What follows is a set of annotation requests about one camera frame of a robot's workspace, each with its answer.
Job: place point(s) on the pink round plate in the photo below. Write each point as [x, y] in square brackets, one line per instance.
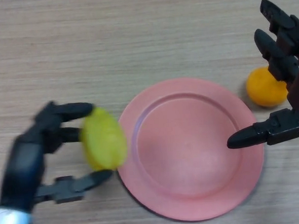
[192, 152]

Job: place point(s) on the orange yellow pear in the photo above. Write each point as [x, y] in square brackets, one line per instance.
[263, 89]

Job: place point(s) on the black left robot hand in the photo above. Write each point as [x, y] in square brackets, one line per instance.
[23, 170]

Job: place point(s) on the yellow starfruit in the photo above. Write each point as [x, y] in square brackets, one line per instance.
[104, 140]

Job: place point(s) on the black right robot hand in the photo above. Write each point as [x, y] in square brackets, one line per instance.
[297, 82]

